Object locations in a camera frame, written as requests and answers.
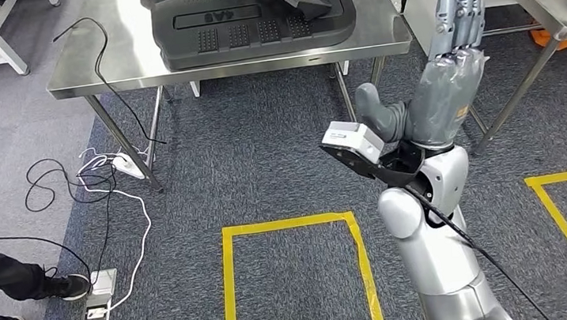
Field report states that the black looped cable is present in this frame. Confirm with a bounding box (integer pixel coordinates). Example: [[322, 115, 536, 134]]
[[20, 151, 128, 291]]

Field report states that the silver floor socket box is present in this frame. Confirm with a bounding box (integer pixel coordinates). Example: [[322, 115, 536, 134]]
[[74, 268, 123, 320]]

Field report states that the thin black cable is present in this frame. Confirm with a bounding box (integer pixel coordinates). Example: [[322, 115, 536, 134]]
[[50, 10, 168, 156]]

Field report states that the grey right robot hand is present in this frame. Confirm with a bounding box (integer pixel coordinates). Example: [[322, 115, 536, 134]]
[[344, 0, 501, 158]]

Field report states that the stainless steel workbench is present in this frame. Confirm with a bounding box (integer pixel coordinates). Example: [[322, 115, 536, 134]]
[[37, 0, 426, 204]]

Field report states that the black camera bracket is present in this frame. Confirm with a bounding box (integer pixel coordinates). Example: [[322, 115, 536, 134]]
[[319, 134, 429, 196]]

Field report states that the large black moulded cover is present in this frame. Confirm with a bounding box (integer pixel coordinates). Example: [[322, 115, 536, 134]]
[[149, 0, 362, 73]]

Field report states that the white power strip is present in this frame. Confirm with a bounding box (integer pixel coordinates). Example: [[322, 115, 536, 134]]
[[110, 151, 147, 184]]

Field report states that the orange object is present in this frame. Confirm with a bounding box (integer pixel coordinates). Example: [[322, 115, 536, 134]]
[[530, 26, 567, 55]]

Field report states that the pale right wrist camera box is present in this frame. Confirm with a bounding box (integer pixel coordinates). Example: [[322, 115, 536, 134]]
[[319, 115, 387, 170]]

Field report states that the white floor cable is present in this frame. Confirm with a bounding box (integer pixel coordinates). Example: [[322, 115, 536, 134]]
[[74, 141, 168, 314]]

